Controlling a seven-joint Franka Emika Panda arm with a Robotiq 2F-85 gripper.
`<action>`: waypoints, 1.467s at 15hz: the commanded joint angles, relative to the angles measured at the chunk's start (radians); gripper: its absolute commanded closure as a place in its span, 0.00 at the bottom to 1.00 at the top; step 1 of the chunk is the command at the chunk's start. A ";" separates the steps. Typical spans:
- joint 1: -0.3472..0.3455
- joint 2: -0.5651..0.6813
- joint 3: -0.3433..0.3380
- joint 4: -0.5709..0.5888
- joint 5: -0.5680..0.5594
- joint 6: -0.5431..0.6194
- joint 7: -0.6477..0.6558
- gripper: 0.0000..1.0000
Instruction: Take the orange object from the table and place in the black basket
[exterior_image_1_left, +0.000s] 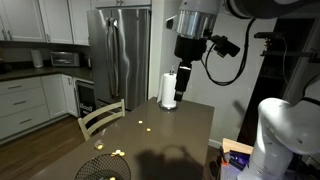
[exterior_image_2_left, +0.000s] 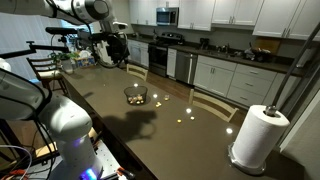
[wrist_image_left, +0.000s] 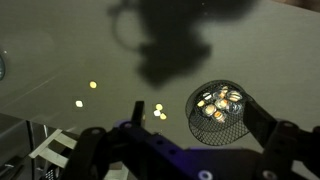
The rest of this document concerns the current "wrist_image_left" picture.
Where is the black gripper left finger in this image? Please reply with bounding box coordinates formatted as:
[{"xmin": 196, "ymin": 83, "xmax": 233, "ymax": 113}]
[{"xmin": 61, "ymin": 100, "xmax": 214, "ymax": 180}]

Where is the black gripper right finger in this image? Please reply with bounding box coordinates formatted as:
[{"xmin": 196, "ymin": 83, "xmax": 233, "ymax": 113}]
[{"xmin": 244, "ymin": 99, "xmax": 320, "ymax": 180}]

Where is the clear wrapped candy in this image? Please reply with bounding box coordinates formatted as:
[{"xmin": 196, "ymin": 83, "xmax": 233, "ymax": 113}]
[{"xmin": 229, "ymin": 101, "xmax": 244, "ymax": 114}]

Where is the striped wrapped candy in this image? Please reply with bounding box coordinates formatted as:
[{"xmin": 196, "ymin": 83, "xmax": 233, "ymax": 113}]
[{"xmin": 226, "ymin": 90, "xmax": 243, "ymax": 103}]

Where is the white slatted dining chair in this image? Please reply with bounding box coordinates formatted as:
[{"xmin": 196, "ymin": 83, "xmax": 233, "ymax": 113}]
[{"xmin": 28, "ymin": 128, "xmax": 131, "ymax": 180}]

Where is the black wire mesh basket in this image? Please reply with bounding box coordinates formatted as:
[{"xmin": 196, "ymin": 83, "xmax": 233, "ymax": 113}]
[{"xmin": 185, "ymin": 79, "xmax": 256, "ymax": 147}]

